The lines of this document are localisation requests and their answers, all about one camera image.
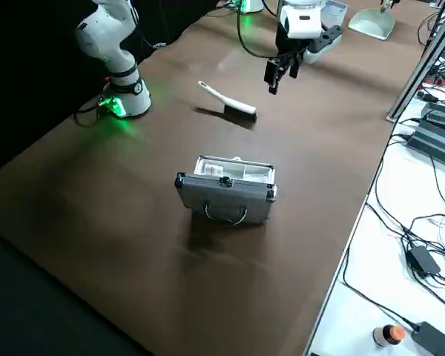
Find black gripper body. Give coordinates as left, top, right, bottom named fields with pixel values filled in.
left=274, top=21, right=309, bottom=63

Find pale grey plastic dustpan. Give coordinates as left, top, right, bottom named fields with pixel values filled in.
left=347, top=7, right=396, bottom=41

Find white hand brush black bristles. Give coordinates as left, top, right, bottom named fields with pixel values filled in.
left=197, top=80, right=258, bottom=123

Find white trash can flip lid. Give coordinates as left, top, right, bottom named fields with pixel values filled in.
left=320, top=0, right=349, bottom=27

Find open aluminium case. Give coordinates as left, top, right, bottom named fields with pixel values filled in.
left=174, top=155, right=279, bottom=227

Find dark grey power boxes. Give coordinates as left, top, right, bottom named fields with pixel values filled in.
left=406, top=100, right=445, bottom=165

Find black power adapter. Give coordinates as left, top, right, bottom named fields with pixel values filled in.
left=411, top=321, right=445, bottom=356
left=403, top=244, right=441, bottom=277

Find white side desk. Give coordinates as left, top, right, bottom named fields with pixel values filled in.
left=306, top=0, right=445, bottom=356

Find orange capped black button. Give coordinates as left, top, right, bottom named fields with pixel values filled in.
left=372, top=324, right=406, bottom=350

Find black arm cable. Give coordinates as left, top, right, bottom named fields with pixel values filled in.
left=236, top=0, right=283, bottom=59

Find aluminium camera post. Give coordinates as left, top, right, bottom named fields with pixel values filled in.
left=385, top=0, right=445, bottom=123

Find black base cables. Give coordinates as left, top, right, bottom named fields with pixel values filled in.
left=73, top=98, right=108, bottom=128

